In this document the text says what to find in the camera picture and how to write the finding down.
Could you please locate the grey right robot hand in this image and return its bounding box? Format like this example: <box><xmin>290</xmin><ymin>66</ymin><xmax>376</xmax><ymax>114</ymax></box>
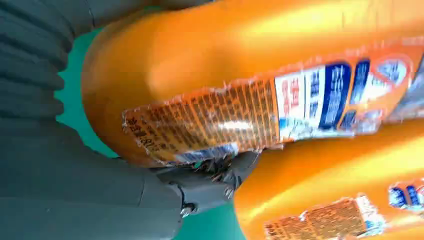
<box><xmin>0</xmin><ymin>0</ymin><xmax>263</xmax><ymax>240</ymax></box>

